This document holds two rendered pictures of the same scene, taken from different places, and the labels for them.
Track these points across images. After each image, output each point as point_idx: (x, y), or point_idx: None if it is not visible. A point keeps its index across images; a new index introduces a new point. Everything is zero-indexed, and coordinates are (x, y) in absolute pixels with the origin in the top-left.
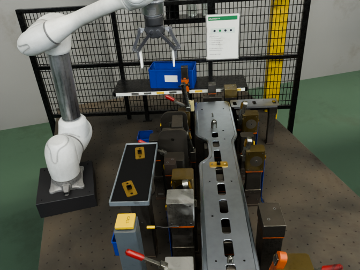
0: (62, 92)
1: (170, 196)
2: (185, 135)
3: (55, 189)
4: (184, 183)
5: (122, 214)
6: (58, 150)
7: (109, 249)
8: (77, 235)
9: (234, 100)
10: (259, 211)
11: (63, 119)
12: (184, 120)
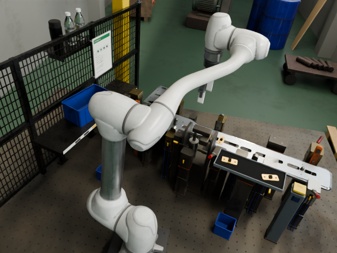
0: (122, 171)
1: (269, 165)
2: (217, 133)
3: None
4: (257, 156)
5: (294, 187)
6: (154, 220)
7: (221, 242)
8: None
9: (145, 100)
10: (274, 143)
11: (114, 199)
12: (191, 127)
